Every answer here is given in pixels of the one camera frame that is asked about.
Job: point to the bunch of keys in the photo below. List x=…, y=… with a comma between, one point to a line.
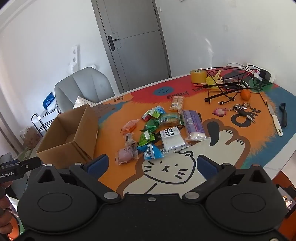
x=242, y=111

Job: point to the white power strip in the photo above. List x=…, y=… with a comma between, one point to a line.
x=254, y=67

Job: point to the orange biscuit packet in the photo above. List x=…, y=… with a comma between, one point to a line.
x=177, y=103

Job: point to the grey chair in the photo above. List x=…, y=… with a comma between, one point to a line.
x=85, y=85

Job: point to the person's left hand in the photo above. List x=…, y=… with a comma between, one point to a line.
x=5, y=204

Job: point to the orange pink snack packet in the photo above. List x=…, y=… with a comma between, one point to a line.
x=130, y=126

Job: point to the teal snack packet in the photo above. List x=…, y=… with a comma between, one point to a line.
x=157, y=111

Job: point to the white packet black label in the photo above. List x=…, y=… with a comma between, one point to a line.
x=172, y=140

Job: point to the yellow plastic bag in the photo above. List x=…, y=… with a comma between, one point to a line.
x=211, y=81

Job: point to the green edged cake packet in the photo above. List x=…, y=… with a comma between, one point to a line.
x=170, y=119

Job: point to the black peeler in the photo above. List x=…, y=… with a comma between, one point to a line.
x=284, y=115

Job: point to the grey door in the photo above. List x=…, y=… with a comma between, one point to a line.
x=138, y=46

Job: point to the white foam piece with holes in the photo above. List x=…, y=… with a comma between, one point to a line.
x=74, y=58

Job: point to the black folding stand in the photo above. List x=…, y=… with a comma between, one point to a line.
x=222, y=95

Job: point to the black shoe rack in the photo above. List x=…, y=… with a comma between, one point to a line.
x=38, y=122

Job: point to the yellow tape roll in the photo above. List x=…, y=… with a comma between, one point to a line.
x=198, y=76

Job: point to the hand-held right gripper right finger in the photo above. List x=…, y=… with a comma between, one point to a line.
x=207, y=166

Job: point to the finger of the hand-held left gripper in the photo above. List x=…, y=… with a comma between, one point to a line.
x=32, y=163
x=9, y=161

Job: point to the black flat pad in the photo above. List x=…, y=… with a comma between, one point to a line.
x=235, y=75

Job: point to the blue white bag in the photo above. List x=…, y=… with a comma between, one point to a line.
x=49, y=100

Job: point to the green floor rug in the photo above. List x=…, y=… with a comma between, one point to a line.
x=26, y=154

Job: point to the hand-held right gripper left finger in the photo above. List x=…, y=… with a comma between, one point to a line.
x=98, y=165

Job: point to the pink round cake packet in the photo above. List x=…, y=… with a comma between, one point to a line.
x=126, y=155

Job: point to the blue snack packet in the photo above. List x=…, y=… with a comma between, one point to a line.
x=150, y=151

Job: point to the small cardboard box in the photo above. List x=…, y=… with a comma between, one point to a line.
x=31, y=139

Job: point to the black charger adapter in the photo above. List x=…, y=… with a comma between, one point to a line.
x=265, y=74

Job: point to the white dotted cushion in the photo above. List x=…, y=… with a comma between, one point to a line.
x=82, y=102

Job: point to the orange fruit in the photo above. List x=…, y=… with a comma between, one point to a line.
x=245, y=94

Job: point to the purple snack packet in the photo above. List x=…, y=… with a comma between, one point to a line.
x=193, y=125

